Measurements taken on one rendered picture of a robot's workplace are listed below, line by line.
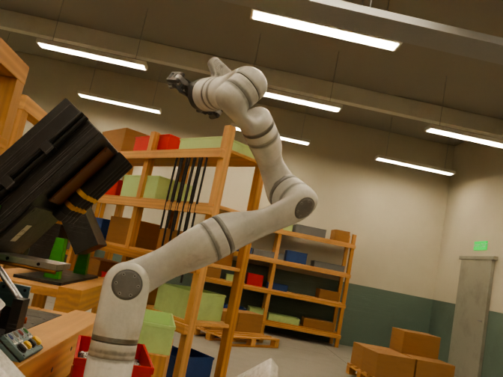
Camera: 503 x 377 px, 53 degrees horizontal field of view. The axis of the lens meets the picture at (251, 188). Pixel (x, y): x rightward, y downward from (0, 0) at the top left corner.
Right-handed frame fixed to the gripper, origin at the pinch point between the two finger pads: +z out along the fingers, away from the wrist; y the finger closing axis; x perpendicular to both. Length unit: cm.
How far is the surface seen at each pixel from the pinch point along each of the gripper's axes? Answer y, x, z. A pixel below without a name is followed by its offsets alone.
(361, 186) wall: 607, 292, 718
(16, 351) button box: 7, -75, 11
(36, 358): 14, -76, 17
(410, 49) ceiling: 328, 377, 426
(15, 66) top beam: -35, -7, 128
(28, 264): 3, -61, 42
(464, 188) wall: 721, 389, 580
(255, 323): 475, -62, 587
